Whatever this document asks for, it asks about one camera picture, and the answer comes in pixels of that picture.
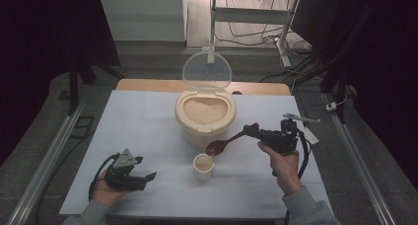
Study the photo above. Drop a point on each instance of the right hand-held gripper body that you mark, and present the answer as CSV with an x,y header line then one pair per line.
x,y
279,141

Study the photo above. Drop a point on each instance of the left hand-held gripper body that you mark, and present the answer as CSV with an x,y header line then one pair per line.
x,y
123,179

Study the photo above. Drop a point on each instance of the dark brown wooden spoon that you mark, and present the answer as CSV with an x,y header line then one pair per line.
x,y
215,148

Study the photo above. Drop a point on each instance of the cream plastic rice container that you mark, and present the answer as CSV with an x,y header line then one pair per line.
x,y
203,137

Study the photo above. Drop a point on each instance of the white cup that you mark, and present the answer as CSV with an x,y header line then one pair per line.
x,y
203,175

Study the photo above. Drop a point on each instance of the small heap of rice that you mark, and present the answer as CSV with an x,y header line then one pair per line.
x,y
203,167

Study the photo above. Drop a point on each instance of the person's left hand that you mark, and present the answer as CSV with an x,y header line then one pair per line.
x,y
106,195

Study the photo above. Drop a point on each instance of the person's right hand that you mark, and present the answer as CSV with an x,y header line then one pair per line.
x,y
286,172

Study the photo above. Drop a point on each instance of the pale blue table mat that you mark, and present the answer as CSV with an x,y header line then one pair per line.
x,y
148,129

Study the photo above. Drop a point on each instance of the white paper tag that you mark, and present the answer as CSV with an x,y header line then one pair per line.
x,y
313,139

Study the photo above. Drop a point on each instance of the black table grommet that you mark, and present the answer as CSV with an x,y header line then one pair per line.
x,y
237,93

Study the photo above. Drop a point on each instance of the small white adapter box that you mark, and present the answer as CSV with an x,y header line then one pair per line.
x,y
331,106

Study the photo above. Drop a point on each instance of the clear plastic container lid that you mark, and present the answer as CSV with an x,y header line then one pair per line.
x,y
207,70

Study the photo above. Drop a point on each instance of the wooden table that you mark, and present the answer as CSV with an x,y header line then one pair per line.
x,y
148,85

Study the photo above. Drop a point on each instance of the black stand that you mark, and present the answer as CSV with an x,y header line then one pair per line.
x,y
74,87

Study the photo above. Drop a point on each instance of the black curtain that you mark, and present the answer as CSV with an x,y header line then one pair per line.
x,y
39,54
378,70

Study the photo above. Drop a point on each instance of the white cabinet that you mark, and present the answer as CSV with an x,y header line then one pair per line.
x,y
141,17

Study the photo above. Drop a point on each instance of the aluminium rail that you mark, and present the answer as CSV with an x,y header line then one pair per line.
x,y
358,165
49,159

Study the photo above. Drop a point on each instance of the white desk frame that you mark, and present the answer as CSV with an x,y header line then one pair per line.
x,y
249,15

